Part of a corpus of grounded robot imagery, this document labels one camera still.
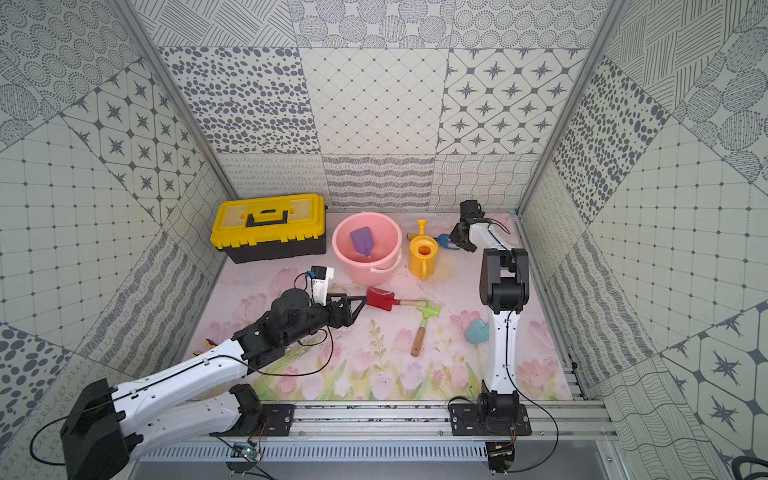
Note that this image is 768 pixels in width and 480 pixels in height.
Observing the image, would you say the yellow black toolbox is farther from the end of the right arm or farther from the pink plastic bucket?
the end of the right arm

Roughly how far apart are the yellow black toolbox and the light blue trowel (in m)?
0.56

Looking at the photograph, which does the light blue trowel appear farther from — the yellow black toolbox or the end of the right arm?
the yellow black toolbox

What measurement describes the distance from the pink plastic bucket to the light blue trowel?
300 millimetres

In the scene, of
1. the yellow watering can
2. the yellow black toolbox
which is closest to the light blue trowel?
the yellow watering can

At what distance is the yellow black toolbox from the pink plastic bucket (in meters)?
0.08

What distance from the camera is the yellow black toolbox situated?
0.95 meters

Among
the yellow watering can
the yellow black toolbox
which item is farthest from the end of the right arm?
the yellow black toolbox

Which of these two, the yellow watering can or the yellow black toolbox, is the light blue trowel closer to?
the yellow watering can

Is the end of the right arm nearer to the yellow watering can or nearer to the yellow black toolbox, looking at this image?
the yellow watering can

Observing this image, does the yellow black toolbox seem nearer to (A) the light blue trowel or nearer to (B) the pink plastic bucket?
(B) the pink plastic bucket

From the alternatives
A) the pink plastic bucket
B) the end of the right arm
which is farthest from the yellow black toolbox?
the end of the right arm

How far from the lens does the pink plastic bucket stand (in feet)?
2.83

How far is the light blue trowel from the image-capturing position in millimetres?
894
